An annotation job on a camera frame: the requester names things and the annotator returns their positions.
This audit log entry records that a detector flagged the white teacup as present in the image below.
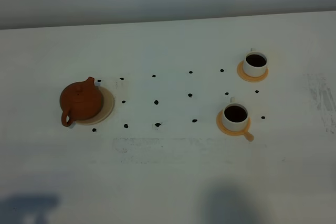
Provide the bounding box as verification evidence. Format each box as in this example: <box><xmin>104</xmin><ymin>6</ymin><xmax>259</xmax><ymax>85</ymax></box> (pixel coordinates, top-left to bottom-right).
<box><xmin>243</xmin><ymin>48</ymin><xmax>268</xmax><ymax>78</ymax></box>
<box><xmin>222</xmin><ymin>97</ymin><xmax>249</xmax><ymax>132</ymax></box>

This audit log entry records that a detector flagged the far orange saucer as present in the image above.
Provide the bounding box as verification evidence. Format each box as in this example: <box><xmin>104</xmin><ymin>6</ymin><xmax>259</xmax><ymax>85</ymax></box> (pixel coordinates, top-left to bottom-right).
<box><xmin>237</xmin><ymin>61</ymin><xmax>268</xmax><ymax>82</ymax></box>

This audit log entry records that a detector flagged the far white teacup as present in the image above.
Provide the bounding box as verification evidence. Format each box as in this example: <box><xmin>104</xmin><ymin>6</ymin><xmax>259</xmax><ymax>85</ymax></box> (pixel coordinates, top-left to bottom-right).
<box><xmin>243</xmin><ymin>48</ymin><xmax>268</xmax><ymax>78</ymax></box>

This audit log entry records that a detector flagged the brown clay teapot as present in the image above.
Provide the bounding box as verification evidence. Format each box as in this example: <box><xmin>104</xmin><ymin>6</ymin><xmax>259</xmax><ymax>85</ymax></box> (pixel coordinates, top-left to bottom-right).
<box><xmin>59</xmin><ymin>77</ymin><xmax>103</xmax><ymax>127</ymax></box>

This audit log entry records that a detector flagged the near orange saucer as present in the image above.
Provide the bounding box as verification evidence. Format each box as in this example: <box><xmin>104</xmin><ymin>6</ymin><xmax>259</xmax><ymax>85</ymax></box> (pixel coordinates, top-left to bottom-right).
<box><xmin>216</xmin><ymin>111</ymin><xmax>254</xmax><ymax>142</ymax></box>

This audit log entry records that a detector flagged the near white teacup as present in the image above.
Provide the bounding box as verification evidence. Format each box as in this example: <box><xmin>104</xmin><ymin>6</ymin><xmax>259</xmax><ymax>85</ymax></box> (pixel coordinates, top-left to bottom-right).
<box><xmin>222</xmin><ymin>97</ymin><xmax>249</xmax><ymax>132</ymax></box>

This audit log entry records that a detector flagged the beige round teapot coaster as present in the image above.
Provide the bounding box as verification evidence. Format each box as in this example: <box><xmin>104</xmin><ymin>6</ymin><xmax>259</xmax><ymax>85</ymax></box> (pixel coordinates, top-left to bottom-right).
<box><xmin>75</xmin><ymin>86</ymin><xmax>114</xmax><ymax>125</ymax></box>

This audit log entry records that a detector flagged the orange saucer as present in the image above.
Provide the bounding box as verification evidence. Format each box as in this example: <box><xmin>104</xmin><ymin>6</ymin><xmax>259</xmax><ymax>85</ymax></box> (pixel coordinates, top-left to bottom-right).
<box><xmin>216</xmin><ymin>111</ymin><xmax>254</xmax><ymax>142</ymax></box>
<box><xmin>237</xmin><ymin>61</ymin><xmax>268</xmax><ymax>82</ymax></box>

